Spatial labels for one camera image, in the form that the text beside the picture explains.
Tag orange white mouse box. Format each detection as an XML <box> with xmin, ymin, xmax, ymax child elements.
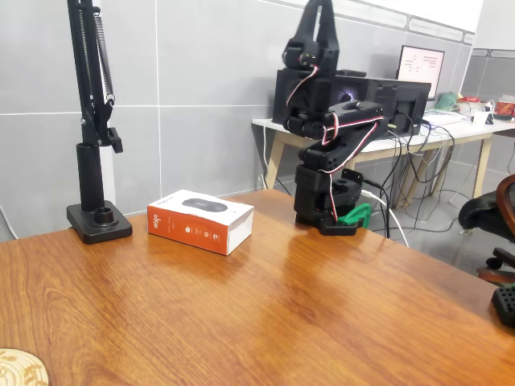
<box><xmin>146</xmin><ymin>189</ymin><xmax>255</xmax><ymax>257</ymax></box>

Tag black computer case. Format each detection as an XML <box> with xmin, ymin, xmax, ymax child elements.
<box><xmin>271</xmin><ymin>68</ymin><xmax>432</xmax><ymax>137</ymax></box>

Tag computer monitor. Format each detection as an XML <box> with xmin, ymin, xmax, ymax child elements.
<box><xmin>396</xmin><ymin>45</ymin><xmax>446</xmax><ymax>101</ymax></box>

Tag green bag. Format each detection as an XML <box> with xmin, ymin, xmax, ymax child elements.
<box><xmin>435</xmin><ymin>91</ymin><xmax>460</xmax><ymax>111</ymax></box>

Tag green table clamp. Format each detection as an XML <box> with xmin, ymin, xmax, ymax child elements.
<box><xmin>336</xmin><ymin>203</ymin><xmax>372</xmax><ymax>230</ymax></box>

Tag white desk wooden legs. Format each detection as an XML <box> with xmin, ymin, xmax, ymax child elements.
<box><xmin>251</xmin><ymin>107</ymin><xmax>515</xmax><ymax>210</ymax></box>

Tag red tin can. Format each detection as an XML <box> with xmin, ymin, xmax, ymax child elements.
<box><xmin>494</xmin><ymin>98</ymin><xmax>515</xmax><ymax>118</ymax></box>

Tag black office chair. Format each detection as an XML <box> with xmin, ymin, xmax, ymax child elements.
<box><xmin>457</xmin><ymin>174</ymin><xmax>515</xmax><ymax>285</ymax></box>

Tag black perforated block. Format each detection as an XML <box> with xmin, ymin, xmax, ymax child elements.
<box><xmin>490</xmin><ymin>281</ymin><xmax>515</xmax><ymax>327</ymax></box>

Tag round wooden coaster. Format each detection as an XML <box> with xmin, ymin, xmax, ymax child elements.
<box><xmin>0</xmin><ymin>347</ymin><xmax>50</xmax><ymax>386</ymax></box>

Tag red white servo cable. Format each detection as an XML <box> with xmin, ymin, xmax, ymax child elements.
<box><xmin>285</xmin><ymin>64</ymin><xmax>385</xmax><ymax>222</ymax></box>

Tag black cable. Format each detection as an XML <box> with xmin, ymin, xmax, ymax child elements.
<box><xmin>361</xmin><ymin>178</ymin><xmax>392</xmax><ymax>240</ymax></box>

